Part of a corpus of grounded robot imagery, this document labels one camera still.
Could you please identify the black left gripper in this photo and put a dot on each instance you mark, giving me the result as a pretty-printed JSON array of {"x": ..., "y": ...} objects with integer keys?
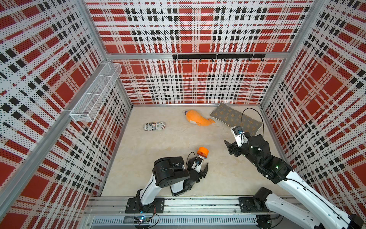
[{"x": 203, "y": 174}]

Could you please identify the orange round lego piece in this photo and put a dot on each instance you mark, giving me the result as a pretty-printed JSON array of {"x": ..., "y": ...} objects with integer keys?
[{"x": 203, "y": 151}]

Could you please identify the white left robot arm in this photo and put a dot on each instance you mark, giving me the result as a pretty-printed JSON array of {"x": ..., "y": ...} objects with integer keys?
[{"x": 175, "y": 173}]

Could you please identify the green circuit board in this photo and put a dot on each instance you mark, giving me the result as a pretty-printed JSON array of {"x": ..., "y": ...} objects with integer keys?
[{"x": 141, "y": 220}]

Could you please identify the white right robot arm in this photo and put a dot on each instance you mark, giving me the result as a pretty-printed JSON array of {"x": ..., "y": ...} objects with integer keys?
[{"x": 319, "y": 213}]

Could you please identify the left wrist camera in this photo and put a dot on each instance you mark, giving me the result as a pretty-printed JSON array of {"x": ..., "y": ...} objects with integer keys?
[{"x": 197, "y": 164}]

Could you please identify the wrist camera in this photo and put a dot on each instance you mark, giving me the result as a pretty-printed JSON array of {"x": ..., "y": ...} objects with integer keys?
[
  {"x": 197, "y": 164},
  {"x": 239, "y": 136}
]

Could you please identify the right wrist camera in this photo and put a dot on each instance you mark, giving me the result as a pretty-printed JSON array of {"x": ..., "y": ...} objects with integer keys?
[{"x": 239, "y": 136}]

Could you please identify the black hook rail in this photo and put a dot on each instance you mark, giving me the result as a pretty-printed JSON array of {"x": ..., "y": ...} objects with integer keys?
[{"x": 248, "y": 56}]

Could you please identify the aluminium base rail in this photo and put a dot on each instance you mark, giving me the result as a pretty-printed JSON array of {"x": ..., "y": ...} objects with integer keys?
[{"x": 195, "y": 212}]

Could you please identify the orange plush toy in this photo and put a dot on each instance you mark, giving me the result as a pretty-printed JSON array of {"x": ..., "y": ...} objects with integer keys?
[{"x": 195, "y": 118}]

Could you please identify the grey patterned cushion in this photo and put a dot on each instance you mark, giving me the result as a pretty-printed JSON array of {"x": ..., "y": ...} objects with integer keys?
[{"x": 232, "y": 118}]

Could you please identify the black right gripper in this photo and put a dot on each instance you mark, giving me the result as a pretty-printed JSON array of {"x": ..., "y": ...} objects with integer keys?
[{"x": 231, "y": 149}]

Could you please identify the white wire mesh basket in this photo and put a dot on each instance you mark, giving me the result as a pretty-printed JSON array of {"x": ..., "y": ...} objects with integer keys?
[{"x": 90, "y": 104}]

